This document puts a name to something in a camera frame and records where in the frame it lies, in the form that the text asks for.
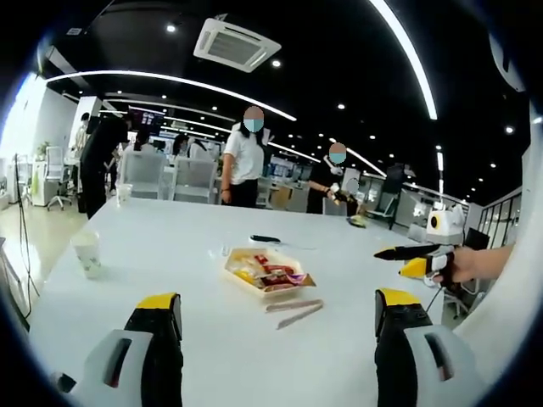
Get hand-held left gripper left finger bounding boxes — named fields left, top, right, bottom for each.
left=71, top=291, right=185, bottom=407

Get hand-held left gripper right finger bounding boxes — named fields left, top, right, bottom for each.
left=373, top=287, right=485, bottom=407

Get pale pink food tongs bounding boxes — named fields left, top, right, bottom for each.
left=265, top=298, right=325, bottom=332

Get cream hexagonal container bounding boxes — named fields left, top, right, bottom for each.
left=222, top=246, right=318, bottom=300

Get dark red snack bar packet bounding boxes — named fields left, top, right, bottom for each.
left=260, top=273, right=297, bottom=289

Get person's right hand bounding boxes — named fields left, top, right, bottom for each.
left=434, top=247, right=481, bottom=285

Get person's white shirt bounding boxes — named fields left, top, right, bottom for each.
left=452, top=105, right=543, bottom=407

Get black oval case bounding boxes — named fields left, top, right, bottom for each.
left=49, top=371, right=78, bottom=394

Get white paper cup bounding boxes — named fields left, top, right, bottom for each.
left=115, top=182, right=134, bottom=208
left=69, top=230, right=104, bottom=280

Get white mesh office chair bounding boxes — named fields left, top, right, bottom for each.
left=172, top=156, right=219, bottom=204
left=121, top=151, right=167, bottom=201
left=44, top=145, right=74, bottom=212

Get curved ceiling light strip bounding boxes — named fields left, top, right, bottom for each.
left=43, top=69, right=299, bottom=123
left=367, top=0, right=439, bottom=121

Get white worn device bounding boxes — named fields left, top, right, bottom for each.
left=486, top=23, right=530, bottom=93

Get white rolling cabinet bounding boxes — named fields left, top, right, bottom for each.
left=31, top=160, right=55, bottom=208

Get hanging dark display screen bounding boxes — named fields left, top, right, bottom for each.
left=128, top=109, right=165, bottom=129

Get ceiling air conditioner vent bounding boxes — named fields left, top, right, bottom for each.
left=193, top=16, right=283, bottom=75

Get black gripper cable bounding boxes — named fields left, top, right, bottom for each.
left=425, top=284, right=445, bottom=315

